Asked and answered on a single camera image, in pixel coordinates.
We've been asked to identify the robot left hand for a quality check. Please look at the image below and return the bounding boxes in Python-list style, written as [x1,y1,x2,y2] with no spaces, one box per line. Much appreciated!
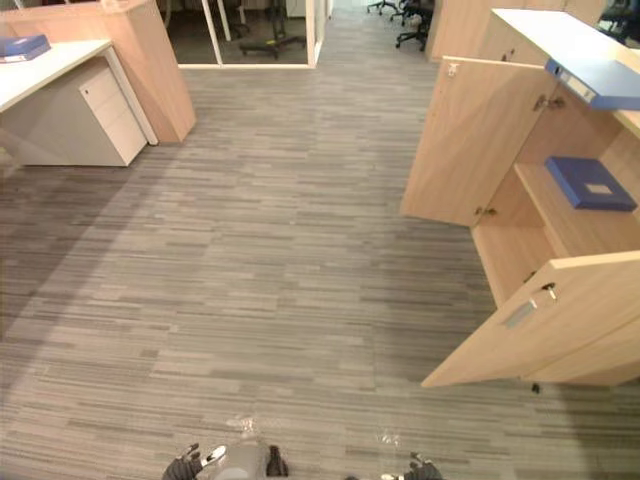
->
[162,443,229,480]

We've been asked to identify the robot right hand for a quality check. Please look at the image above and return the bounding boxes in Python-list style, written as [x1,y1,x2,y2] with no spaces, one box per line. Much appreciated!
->
[382,452,444,480]

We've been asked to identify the blue folder with spine label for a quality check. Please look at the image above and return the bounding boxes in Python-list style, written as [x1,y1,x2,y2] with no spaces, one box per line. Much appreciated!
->
[543,56,640,112]

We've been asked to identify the wooden office cabinet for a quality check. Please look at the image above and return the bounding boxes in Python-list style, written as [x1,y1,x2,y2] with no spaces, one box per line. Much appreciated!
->
[469,7,640,387]

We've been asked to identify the wooden cabinet door with latch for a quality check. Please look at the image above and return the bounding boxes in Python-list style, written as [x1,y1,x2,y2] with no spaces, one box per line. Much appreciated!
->
[399,55,557,228]

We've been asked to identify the blue folder with white label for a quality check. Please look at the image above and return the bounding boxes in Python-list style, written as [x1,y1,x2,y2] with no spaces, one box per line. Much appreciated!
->
[543,155,639,213]

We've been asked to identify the wooden partition cabinet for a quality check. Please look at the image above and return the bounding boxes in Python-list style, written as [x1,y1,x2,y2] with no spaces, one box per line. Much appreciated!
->
[0,0,198,145]

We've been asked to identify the white desk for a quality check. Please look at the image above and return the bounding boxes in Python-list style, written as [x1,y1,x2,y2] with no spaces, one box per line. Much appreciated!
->
[0,39,160,166]

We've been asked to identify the black wheeled equipment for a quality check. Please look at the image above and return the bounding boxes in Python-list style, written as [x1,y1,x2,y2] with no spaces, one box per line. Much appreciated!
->
[238,0,307,60]

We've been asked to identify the tall wooden cabinets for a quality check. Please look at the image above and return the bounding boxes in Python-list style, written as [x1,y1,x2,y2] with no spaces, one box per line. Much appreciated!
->
[426,0,609,67]

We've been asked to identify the white framed glass partition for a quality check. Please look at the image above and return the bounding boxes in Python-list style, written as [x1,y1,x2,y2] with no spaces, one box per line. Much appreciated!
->
[154,0,331,70]

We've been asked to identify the silver recessed door handle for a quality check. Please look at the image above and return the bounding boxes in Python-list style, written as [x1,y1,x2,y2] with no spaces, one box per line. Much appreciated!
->
[501,298,539,331]

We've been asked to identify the wooden cabinet door with handle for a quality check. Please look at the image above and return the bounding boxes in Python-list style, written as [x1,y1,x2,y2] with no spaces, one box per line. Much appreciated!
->
[420,249,640,389]

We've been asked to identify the white drawer pedestal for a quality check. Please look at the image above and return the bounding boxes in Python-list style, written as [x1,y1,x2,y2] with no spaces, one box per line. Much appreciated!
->
[0,56,149,168]

